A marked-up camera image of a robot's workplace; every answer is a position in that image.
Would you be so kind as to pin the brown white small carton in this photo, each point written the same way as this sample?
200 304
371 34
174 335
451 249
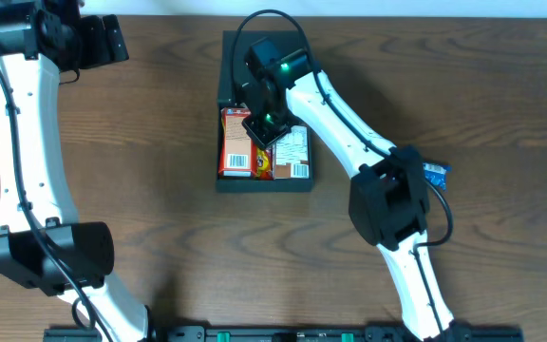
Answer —
291 155

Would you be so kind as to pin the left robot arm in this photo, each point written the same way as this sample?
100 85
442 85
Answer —
43 243

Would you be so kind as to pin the orange red cardboard box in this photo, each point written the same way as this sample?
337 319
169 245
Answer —
238 152

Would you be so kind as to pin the blue snack bar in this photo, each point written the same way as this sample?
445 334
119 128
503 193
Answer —
436 174

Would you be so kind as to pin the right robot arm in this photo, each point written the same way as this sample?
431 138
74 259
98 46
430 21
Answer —
388 200

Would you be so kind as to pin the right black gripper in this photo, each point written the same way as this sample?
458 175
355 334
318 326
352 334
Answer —
264 131

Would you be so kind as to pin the black gift box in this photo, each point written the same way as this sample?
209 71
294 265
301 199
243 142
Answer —
286 41

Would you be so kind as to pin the red dried fruit bag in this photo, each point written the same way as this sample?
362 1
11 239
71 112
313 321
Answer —
269 164

